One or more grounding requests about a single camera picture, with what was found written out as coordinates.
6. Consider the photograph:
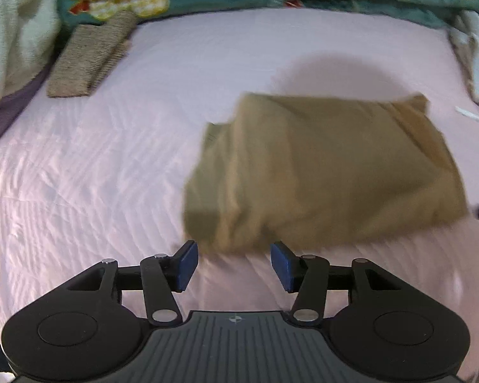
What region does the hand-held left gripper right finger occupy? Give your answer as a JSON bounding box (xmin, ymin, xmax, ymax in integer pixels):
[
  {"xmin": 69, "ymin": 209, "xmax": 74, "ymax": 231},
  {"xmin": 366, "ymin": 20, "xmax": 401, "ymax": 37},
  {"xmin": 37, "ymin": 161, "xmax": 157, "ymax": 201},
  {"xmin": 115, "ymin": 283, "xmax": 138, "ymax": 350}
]
[{"xmin": 270, "ymin": 241, "xmax": 404, "ymax": 323}]

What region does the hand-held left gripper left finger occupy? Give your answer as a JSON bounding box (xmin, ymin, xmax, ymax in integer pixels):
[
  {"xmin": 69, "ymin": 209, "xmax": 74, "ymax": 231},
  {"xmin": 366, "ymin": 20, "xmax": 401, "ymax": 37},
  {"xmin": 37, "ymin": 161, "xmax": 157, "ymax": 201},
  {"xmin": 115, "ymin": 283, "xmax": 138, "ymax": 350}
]
[{"xmin": 66, "ymin": 240, "xmax": 199, "ymax": 323}]

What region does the tan shirt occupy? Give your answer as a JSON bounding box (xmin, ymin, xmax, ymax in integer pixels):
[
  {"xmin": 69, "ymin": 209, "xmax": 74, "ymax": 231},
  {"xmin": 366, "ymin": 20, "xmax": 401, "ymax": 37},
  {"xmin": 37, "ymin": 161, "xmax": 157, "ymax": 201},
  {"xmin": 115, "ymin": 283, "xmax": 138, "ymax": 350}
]
[{"xmin": 182, "ymin": 93, "xmax": 469, "ymax": 254}]

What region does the white paper strip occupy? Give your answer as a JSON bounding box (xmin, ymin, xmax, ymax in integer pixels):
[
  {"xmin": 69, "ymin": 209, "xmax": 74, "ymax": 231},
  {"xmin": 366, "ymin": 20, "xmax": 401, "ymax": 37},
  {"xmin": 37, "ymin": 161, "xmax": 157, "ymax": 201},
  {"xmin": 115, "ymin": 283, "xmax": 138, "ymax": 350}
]
[{"xmin": 455, "ymin": 106, "xmax": 479, "ymax": 127}]

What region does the pink quilted bed sheet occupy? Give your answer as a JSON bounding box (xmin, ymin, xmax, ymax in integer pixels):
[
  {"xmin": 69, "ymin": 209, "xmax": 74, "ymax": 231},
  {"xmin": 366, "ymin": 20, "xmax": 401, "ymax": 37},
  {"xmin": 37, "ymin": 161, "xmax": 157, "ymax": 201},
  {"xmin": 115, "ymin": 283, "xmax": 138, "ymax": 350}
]
[{"xmin": 0, "ymin": 8, "xmax": 479, "ymax": 383}]

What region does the speckled brown folded cloth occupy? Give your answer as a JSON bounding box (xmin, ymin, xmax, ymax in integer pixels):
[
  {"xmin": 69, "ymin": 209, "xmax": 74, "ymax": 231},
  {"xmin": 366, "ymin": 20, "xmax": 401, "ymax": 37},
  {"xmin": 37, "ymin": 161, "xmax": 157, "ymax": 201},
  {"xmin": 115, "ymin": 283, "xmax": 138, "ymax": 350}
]
[{"xmin": 47, "ymin": 10, "xmax": 138, "ymax": 98}]

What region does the purple cloth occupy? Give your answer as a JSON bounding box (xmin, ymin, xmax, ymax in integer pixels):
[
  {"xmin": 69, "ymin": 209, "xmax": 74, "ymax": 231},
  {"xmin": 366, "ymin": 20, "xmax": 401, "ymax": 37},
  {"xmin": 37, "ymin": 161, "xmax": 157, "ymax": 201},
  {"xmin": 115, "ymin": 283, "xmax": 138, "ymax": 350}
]
[{"xmin": 0, "ymin": 64, "xmax": 54, "ymax": 154}]

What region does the white fluffy plush coat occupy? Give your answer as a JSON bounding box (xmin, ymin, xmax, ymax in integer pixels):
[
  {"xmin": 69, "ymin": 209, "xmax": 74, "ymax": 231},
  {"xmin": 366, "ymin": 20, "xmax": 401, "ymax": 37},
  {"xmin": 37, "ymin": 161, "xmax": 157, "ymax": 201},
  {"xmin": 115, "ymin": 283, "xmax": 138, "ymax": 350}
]
[{"xmin": 0, "ymin": 0, "xmax": 62, "ymax": 122}]

